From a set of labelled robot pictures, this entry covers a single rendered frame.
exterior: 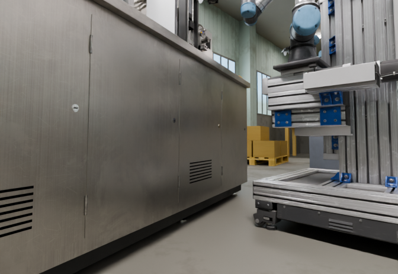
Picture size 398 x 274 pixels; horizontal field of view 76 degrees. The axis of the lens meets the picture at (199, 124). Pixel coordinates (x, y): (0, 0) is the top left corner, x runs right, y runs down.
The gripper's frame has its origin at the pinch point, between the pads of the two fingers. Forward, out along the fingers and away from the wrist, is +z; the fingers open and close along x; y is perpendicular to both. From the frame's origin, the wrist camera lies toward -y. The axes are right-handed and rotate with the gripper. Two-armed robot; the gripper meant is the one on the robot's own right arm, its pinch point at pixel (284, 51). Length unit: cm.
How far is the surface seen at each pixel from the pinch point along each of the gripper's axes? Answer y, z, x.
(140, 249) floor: 104, -72, -154
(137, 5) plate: -33, 4, -127
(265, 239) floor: 111, -83, -103
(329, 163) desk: 136, 103, 157
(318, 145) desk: 109, 116, 156
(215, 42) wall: -113, 292, 94
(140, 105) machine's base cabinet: 48, -80, -149
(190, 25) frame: -4, -34, -104
